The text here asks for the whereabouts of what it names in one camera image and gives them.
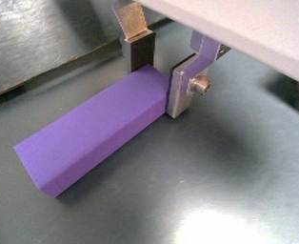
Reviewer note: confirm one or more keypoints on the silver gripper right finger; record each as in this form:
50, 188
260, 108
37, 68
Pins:
188, 76

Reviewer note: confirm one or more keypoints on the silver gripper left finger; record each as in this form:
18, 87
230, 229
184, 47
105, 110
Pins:
137, 36

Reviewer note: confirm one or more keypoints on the purple rectangular block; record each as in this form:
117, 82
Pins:
66, 148

